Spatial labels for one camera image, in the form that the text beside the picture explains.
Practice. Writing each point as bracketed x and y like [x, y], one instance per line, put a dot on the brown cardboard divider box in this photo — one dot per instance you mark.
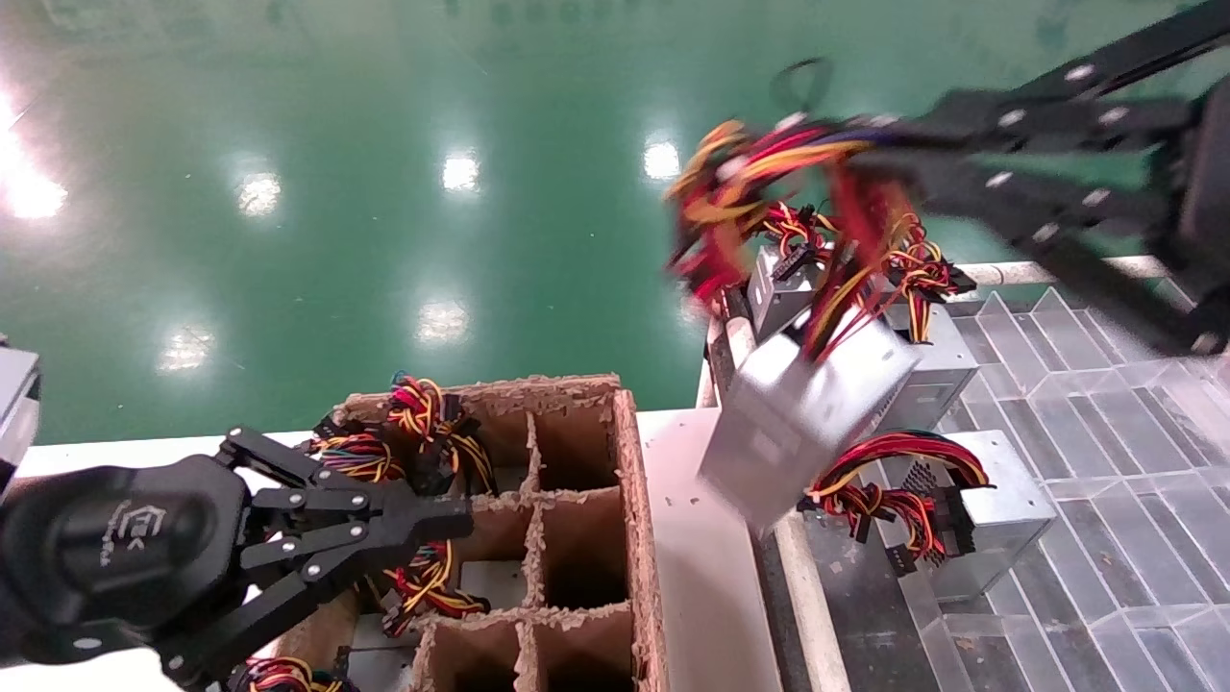
[577, 452]

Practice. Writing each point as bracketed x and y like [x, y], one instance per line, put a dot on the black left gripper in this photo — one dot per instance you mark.
[125, 548]

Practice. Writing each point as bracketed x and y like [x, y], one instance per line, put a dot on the clear ridged plastic tray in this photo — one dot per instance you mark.
[1134, 461]

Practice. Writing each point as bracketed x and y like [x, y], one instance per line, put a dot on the long white pipe rail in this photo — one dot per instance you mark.
[807, 596]

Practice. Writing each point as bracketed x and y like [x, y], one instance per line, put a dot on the short white pipe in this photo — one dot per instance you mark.
[709, 384]

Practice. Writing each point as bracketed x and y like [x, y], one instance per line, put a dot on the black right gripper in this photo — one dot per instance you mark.
[1211, 192]

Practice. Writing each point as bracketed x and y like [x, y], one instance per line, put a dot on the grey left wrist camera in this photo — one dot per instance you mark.
[17, 404]

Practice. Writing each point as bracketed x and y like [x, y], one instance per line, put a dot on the dark grey power supply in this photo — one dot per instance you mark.
[774, 298]

